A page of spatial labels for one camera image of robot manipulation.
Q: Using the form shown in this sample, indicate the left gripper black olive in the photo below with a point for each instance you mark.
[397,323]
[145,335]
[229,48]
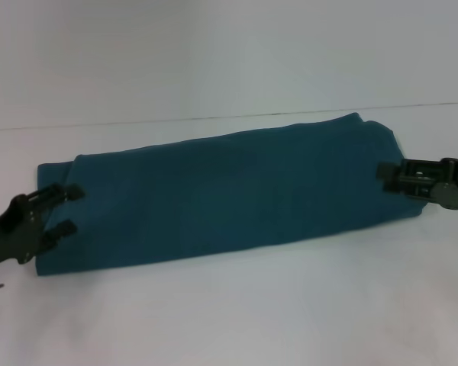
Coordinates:
[15,228]

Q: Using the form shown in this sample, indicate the right gripper black olive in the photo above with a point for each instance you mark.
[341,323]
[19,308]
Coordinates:
[442,183]

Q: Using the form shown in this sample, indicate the teal blue shirt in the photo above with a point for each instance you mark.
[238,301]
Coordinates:
[229,198]

